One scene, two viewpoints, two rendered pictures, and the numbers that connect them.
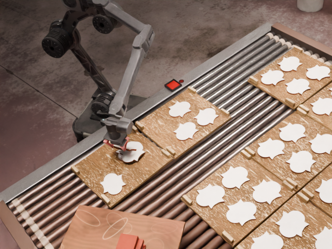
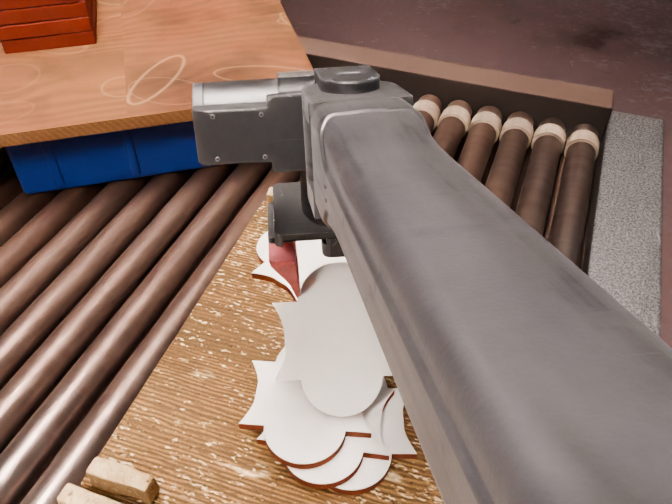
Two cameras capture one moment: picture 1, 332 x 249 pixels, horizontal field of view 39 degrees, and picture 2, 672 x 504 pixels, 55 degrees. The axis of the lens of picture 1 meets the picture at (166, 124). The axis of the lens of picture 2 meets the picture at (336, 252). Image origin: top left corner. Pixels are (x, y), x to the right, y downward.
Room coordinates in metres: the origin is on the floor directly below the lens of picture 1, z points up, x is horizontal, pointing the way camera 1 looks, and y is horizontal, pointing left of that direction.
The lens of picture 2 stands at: (1.90, 0.02, 1.47)
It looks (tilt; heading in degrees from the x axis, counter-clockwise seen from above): 44 degrees down; 143
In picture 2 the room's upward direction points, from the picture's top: straight up
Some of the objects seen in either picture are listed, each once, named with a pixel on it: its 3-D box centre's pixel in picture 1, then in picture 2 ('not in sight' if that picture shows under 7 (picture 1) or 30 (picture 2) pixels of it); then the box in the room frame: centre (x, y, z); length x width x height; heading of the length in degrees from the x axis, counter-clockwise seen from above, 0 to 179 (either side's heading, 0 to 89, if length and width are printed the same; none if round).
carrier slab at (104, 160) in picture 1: (121, 164); (342, 358); (1.58, 0.26, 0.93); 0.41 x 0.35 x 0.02; 125
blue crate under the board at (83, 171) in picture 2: not in sight; (126, 94); (1.02, 0.28, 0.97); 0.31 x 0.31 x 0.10; 68
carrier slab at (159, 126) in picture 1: (182, 121); not in sight; (1.81, -0.09, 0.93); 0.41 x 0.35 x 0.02; 123
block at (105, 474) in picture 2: (165, 153); (122, 480); (1.58, 0.03, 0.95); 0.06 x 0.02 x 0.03; 35
